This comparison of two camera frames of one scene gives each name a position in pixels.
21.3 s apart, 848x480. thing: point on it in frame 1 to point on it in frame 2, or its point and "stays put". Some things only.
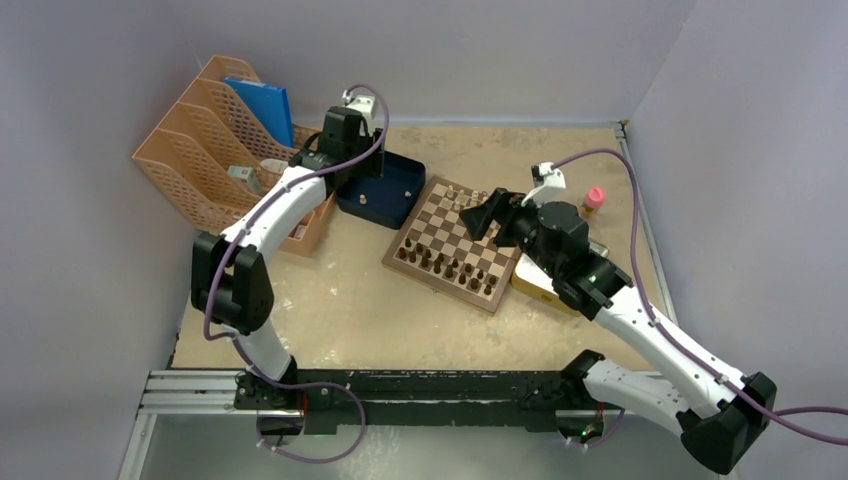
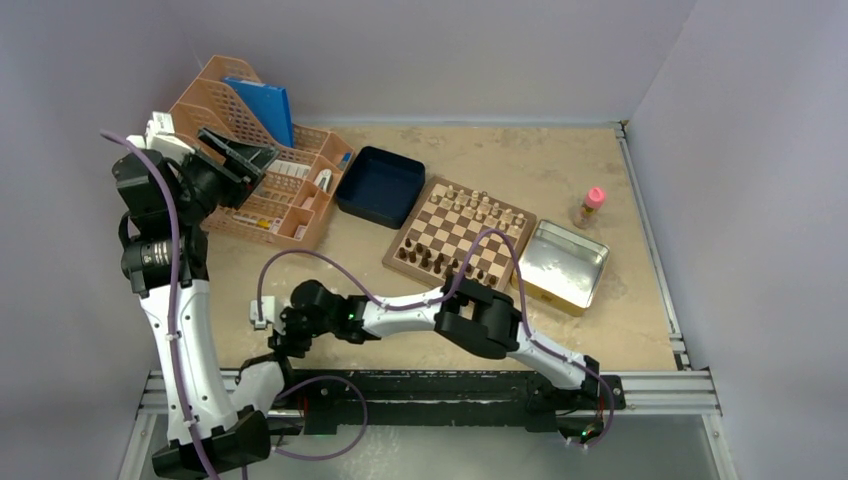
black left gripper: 371,167 to 247,161
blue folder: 270,105 stays put
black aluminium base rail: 363,400 stays put
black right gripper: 477,219 to 286,341
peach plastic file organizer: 189,161 stays put
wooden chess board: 434,249 stays put
